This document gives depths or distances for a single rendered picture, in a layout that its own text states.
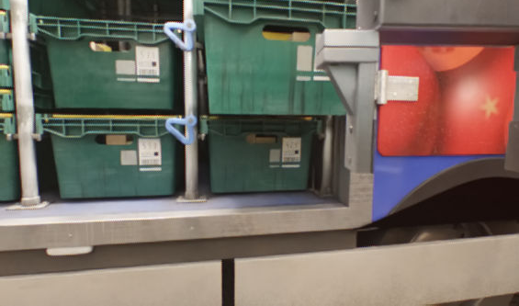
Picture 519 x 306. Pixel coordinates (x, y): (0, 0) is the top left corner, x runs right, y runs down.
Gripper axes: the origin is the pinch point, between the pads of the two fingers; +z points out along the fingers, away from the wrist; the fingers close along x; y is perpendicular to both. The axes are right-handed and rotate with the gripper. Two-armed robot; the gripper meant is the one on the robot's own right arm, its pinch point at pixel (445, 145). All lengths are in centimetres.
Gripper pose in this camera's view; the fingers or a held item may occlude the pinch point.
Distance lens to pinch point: 25.2
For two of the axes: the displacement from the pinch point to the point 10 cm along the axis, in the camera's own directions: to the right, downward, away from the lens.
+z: -0.1, 10.0, 0.9
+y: -0.1, 0.9, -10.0
